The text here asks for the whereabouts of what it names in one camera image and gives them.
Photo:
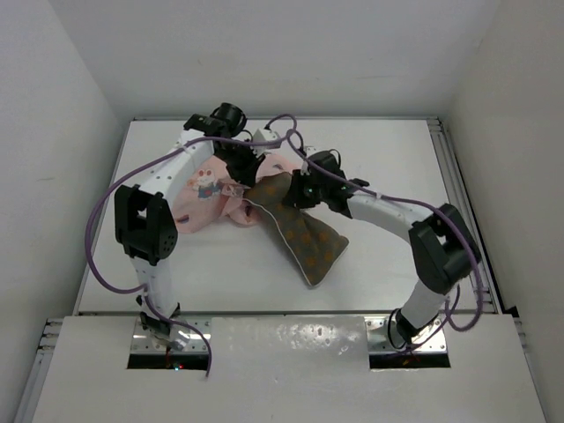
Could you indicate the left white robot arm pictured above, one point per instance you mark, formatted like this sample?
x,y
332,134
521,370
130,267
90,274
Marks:
x,y
144,222

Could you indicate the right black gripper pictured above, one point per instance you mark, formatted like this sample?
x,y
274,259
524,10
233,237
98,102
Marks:
x,y
295,189

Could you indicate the right aluminium frame rail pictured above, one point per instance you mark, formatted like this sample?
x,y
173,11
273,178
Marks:
x,y
458,196

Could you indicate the white front cover board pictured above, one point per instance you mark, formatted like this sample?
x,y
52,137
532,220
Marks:
x,y
267,369

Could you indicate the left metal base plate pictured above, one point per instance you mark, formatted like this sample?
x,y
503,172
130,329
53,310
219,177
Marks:
x,y
180,340

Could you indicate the grey orange dotted pillow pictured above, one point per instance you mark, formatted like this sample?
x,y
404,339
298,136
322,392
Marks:
x,y
314,245

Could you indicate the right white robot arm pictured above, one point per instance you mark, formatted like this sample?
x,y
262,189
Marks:
x,y
443,249

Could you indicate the aluminium frame rail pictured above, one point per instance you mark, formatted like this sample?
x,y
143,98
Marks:
x,y
458,196
39,370

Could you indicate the pink cartoon print pillowcase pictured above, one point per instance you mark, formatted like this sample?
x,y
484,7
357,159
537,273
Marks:
x,y
211,194

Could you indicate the left aluminium frame rail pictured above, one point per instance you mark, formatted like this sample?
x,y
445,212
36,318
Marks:
x,y
39,370

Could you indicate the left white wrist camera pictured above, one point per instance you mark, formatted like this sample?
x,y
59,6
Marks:
x,y
265,139

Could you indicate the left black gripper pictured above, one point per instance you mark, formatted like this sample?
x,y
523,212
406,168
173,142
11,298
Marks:
x,y
247,172

